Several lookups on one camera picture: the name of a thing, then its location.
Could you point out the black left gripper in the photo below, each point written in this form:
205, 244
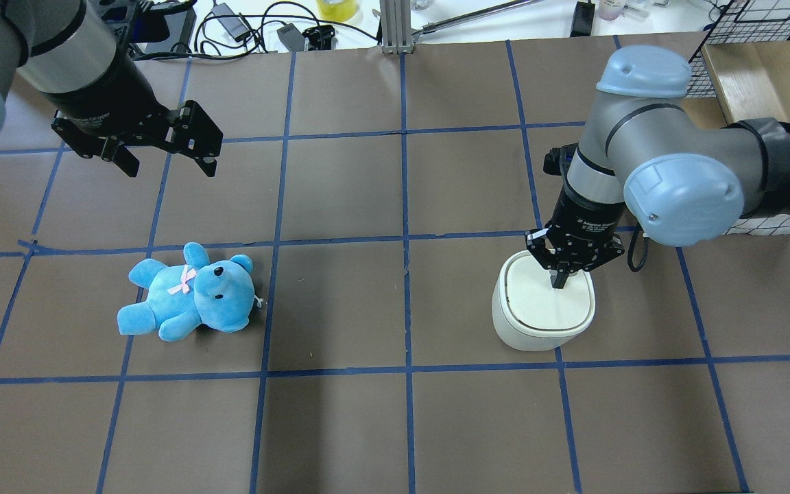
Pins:
108, 95

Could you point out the yellow tape roll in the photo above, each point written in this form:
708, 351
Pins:
339, 11

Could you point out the white trash can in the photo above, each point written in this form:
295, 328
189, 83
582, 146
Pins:
529, 314

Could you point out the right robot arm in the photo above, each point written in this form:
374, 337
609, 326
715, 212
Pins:
641, 153

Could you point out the blue teddy bear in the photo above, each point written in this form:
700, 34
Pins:
178, 299

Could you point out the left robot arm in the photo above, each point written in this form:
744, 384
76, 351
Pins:
77, 54

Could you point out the wooden shelf with wire mesh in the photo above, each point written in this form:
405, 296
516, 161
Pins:
744, 60

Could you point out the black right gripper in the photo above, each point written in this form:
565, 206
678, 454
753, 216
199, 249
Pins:
585, 218

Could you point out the aluminium frame post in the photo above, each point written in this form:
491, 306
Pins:
396, 31

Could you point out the black power adapter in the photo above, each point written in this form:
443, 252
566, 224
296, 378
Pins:
233, 24

